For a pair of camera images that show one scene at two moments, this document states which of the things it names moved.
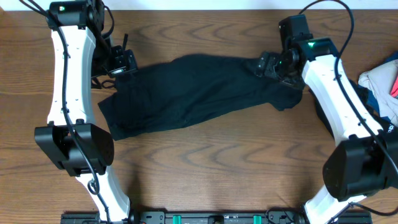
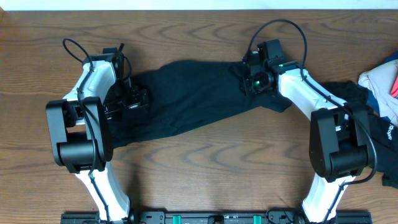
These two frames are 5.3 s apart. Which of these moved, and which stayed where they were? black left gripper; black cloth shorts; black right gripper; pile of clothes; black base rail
Moved: black right gripper; black left gripper
Stayed: black base rail; black cloth shorts; pile of clothes
